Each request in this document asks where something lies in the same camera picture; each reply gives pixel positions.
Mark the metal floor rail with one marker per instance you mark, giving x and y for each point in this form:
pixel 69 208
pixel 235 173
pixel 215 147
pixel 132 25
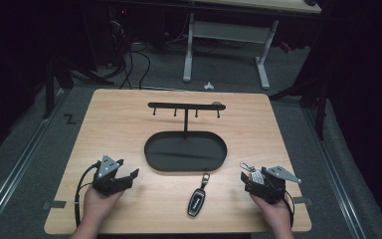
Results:
pixel 16 166
pixel 336 179

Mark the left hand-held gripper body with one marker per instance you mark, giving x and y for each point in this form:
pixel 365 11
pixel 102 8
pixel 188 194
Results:
pixel 107 182

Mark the white-legged desk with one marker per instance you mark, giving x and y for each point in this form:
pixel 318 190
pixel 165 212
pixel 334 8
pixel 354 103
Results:
pixel 227 31

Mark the grey tape strip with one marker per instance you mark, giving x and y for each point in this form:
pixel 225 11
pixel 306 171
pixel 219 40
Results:
pixel 303 200
pixel 55 204

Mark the black key rack with tray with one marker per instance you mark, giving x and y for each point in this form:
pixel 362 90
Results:
pixel 185 151

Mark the person's right hand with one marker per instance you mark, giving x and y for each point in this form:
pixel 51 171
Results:
pixel 273 212

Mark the small white floor object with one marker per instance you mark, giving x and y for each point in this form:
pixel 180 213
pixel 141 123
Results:
pixel 208 86

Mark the silver key bunch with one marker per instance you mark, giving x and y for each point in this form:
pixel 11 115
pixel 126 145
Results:
pixel 255 175

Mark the person's left hand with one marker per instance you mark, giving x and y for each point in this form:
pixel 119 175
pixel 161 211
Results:
pixel 100 203

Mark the black stand legs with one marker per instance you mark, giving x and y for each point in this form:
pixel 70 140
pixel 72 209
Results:
pixel 318 99
pixel 51 86

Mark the black car key fob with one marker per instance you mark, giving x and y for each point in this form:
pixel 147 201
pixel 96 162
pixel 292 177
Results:
pixel 197 200

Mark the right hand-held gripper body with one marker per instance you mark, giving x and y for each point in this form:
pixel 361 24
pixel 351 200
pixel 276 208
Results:
pixel 272 186

